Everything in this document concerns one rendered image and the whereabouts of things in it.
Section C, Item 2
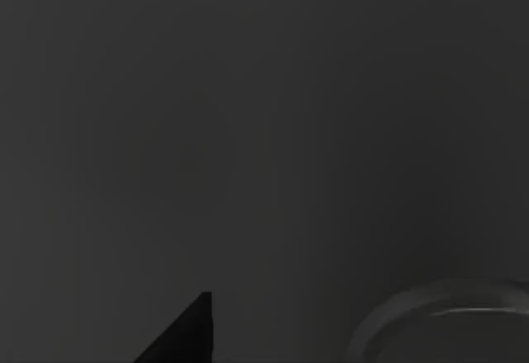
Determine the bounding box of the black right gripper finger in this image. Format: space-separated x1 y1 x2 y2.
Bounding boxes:
132 291 213 363

